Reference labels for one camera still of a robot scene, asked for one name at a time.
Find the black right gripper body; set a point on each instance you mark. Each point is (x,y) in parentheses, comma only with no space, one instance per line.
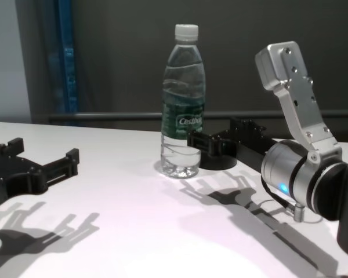
(249,144)

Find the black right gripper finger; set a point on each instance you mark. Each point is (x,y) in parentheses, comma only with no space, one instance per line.
(246,124)
(208,143)

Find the blue metal post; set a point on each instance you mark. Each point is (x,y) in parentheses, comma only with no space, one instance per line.
(68,63)

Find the green YES button black base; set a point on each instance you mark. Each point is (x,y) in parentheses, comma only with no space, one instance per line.
(220,162)

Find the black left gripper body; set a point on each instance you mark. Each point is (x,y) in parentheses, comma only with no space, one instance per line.
(8,173)

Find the clear water bottle green label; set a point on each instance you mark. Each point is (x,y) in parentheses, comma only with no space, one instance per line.
(182,101)

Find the dark grey horizontal rail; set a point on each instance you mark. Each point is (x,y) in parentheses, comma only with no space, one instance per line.
(119,116)

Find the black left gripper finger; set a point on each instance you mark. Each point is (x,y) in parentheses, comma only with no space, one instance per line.
(13,147)
(61,168)

